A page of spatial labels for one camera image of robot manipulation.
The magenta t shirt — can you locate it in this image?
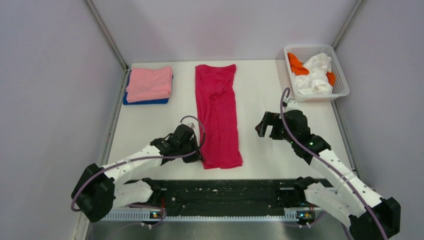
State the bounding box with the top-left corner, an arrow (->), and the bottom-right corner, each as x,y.
195,64 -> 243,170

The white t shirt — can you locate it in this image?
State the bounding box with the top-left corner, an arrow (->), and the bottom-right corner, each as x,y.
292,72 -> 333,95

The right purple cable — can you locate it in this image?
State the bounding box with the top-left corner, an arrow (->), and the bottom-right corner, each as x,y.
279,87 -> 388,240

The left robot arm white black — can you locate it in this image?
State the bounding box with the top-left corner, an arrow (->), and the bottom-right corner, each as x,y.
71,124 -> 202,223

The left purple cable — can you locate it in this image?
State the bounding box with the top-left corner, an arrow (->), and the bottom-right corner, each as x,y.
70,115 -> 206,213

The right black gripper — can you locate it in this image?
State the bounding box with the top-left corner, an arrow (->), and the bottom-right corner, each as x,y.
255,111 -> 297,144

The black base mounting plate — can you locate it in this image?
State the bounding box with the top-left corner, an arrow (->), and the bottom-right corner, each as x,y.
145,179 -> 312,217

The folded blue t shirt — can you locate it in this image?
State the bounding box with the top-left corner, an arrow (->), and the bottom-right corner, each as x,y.
122,67 -> 174,106

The purple cable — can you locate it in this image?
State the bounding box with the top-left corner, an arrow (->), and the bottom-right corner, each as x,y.
70,115 -> 206,213
279,87 -> 388,240

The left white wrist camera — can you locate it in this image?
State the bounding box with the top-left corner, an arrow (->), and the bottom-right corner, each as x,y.
187,122 -> 196,130

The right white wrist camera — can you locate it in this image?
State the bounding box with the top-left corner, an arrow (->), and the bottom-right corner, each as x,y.
284,98 -> 299,112

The folded pink t shirt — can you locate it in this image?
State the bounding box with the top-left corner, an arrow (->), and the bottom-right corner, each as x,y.
125,65 -> 174,104

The orange t shirt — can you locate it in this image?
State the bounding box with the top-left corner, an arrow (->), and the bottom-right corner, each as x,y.
287,52 -> 336,87

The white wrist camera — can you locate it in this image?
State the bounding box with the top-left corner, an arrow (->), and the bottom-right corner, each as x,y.
187,122 -> 196,130
284,98 -> 299,112

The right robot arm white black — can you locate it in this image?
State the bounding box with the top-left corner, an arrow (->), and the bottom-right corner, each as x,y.
255,110 -> 401,240

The white plastic basket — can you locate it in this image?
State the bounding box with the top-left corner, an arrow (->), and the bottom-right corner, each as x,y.
284,44 -> 350,102

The grey cable duct rail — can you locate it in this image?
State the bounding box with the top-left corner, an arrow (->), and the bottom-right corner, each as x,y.
101,209 -> 299,222

